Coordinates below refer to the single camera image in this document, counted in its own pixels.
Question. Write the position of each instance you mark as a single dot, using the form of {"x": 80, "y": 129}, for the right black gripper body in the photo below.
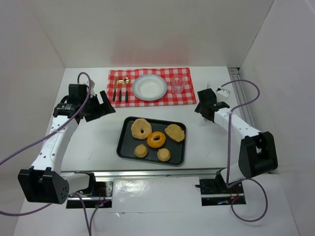
{"x": 204, "y": 106}

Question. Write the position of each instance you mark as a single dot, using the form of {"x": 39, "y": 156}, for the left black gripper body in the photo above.
{"x": 96, "y": 108}

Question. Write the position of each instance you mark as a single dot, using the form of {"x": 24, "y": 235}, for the small round bun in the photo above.
{"x": 163, "y": 154}
{"x": 140, "y": 151}

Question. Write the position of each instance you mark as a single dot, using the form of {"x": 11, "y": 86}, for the orange glazed donut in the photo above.
{"x": 156, "y": 139}

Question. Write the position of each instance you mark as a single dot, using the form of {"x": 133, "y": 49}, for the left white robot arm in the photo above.
{"x": 42, "y": 181}

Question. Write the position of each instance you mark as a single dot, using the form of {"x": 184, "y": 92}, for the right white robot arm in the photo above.
{"x": 257, "y": 152}

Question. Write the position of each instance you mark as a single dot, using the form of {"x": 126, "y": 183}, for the brown bread slice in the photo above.
{"x": 175, "y": 132}

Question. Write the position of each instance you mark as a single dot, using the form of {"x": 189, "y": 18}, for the red checkered cloth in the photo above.
{"x": 187, "y": 97}

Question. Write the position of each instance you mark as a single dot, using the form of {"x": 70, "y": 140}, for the large pale bagel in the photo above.
{"x": 141, "y": 129}

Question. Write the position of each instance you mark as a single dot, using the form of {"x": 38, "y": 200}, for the clear drinking glass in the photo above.
{"x": 177, "y": 84}

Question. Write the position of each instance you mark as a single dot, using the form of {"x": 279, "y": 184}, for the white round plate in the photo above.
{"x": 149, "y": 87}

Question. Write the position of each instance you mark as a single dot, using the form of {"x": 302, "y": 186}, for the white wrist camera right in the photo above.
{"x": 222, "y": 94}

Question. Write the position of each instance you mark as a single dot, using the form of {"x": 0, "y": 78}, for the gold knife black handle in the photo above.
{"x": 115, "y": 88}

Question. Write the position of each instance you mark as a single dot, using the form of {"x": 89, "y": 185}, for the gold fork black handle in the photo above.
{"x": 120, "y": 83}

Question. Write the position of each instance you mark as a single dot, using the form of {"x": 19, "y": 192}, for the gold spoon black handle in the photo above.
{"x": 126, "y": 82}

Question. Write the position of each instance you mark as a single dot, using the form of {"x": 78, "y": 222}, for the aluminium rail right side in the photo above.
{"x": 241, "y": 97}

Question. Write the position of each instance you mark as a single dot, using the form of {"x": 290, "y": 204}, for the aluminium rail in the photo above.
{"x": 148, "y": 173}
{"x": 241, "y": 97}

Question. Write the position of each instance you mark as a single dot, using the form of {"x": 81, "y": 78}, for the aluminium rail front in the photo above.
{"x": 148, "y": 173}

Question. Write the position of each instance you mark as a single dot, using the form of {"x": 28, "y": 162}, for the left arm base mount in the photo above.
{"x": 100, "y": 196}

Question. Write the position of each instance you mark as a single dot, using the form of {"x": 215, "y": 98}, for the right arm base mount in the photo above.
{"x": 214, "y": 194}

